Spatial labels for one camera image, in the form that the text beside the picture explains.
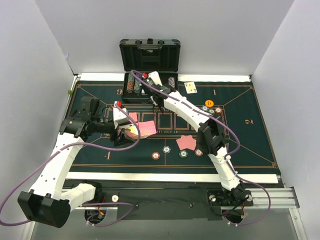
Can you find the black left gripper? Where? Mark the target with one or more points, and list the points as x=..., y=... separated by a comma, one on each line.
x=119, y=137

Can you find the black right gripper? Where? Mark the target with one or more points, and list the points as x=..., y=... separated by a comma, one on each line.
x=145, y=85

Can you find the red playing card deck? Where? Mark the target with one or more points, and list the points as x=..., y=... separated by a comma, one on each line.
x=147, y=128

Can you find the red card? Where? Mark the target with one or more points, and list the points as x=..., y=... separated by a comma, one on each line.
x=184, y=143
x=134, y=116

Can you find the face-up card seat one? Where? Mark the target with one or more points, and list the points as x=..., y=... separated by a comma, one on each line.
x=190, y=87

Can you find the red poker chip stack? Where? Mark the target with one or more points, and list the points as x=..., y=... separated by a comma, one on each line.
x=155, y=155

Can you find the blue poker chip stack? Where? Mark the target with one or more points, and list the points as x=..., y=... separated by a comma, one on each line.
x=166, y=149

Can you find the orange big blind button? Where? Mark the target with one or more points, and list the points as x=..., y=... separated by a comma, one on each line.
x=209, y=103

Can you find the green poker chip stack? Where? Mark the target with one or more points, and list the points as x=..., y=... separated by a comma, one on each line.
x=183, y=154

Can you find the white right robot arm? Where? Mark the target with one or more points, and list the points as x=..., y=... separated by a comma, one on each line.
x=210, y=135

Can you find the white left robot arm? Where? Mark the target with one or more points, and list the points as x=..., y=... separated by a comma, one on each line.
x=45, y=202

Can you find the lilac chips in case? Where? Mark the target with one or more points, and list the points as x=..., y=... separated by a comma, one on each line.
x=171, y=82

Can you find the purple green chips in case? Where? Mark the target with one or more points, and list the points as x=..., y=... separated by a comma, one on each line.
x=137, y=86

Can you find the green red chips in case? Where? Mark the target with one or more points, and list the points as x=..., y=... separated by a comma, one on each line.
x=130, y=83

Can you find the green poker table mat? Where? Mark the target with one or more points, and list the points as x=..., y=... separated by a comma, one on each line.
x=251, y=148

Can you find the black poker chip case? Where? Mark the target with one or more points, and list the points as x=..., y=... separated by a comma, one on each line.
x=146, y=56

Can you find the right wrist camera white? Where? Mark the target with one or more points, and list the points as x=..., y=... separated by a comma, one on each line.
x=154, y=76

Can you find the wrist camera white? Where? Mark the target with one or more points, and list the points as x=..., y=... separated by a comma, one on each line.
x=119, y=118
x=154, y=76

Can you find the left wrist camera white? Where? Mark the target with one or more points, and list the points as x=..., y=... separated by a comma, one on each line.
x=119, y=118

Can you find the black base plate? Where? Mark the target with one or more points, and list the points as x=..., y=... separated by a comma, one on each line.
x=172, y=200

